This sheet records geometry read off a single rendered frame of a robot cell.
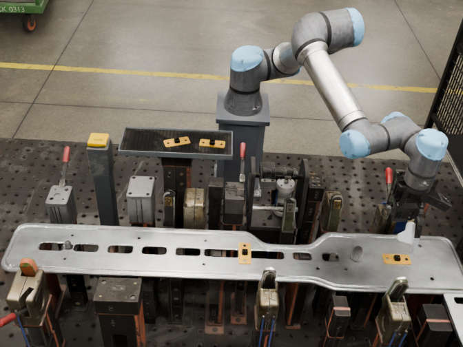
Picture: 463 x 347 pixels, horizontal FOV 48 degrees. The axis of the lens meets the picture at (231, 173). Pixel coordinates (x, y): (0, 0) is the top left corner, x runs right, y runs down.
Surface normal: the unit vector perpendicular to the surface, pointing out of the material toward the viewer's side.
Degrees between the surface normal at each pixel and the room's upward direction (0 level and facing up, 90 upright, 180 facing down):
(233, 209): 90
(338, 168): 0
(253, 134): 90
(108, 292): 0
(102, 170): 90
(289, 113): 0
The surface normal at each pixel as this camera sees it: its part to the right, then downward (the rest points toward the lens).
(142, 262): 0.05, -0.77
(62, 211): 0.00, 0.64
